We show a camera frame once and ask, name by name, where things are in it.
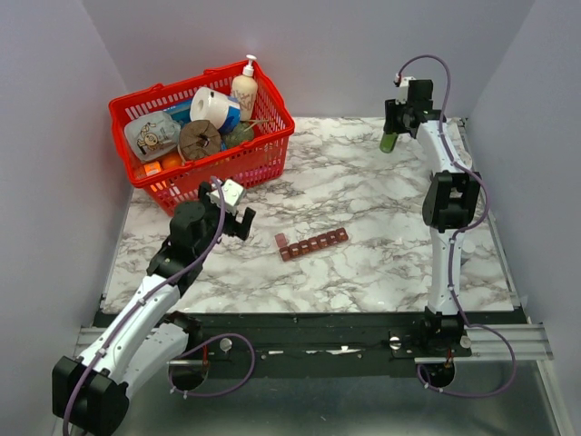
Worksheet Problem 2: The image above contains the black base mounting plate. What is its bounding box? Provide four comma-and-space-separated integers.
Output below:
93, 311, 532, 380

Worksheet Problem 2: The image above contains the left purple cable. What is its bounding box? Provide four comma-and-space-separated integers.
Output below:
61, 175, 256, 436

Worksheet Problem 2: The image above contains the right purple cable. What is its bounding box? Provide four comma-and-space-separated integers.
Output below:
396, 54, 518, 400

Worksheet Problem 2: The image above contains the white toilet paper roll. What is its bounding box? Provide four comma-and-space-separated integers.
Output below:
190, 86, 241, 134

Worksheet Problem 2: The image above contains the camouflage tape roll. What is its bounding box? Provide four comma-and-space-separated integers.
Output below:
456, 145, 473, 170

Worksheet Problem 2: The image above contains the purple cable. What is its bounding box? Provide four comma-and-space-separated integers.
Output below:
61, 175, 256, 436
396, 54, 518, 400

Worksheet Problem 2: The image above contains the white cartoon pouch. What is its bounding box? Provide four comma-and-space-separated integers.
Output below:
123, 111, 181, 163

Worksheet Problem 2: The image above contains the orange fruit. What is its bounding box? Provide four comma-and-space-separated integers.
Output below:
160, 152, 183, 170

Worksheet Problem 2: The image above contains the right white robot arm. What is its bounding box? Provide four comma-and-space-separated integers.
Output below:
383, 76, 480, 356

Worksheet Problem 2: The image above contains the white lotion pump bottle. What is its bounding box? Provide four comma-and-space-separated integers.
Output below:
231, 54, 258, 122

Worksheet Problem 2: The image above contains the blue package in basket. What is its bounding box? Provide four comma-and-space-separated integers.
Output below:
163, 100, 192, 126

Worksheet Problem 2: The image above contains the orange small box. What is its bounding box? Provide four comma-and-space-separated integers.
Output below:
142, 161, 163, 177

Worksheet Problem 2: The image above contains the aluminium rail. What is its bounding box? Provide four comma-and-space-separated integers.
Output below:
72, 324, 554, 365

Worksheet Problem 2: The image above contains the brown weekly pill organizer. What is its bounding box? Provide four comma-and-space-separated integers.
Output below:
274, 227, 349, 262

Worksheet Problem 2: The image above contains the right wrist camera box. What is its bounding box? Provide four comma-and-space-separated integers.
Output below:
394, 74, 416, 104

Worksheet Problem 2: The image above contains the brown paper roll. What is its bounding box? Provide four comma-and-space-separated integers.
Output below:
178, 120, 222, 162

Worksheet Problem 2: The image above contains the green round vegetable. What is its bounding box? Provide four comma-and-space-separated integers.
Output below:
222, 122, 255, 149

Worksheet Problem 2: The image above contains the red plastic shopping basket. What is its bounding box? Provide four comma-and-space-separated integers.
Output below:
109, 55, 295, 214

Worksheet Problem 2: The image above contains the green pill bottle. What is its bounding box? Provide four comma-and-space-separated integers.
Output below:
379, 133, 399, 154

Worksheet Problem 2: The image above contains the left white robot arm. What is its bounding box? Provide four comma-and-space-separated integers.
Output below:
52, 178, 255, 435

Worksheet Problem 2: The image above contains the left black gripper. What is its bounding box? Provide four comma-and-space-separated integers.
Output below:
195, 183, 256, 258

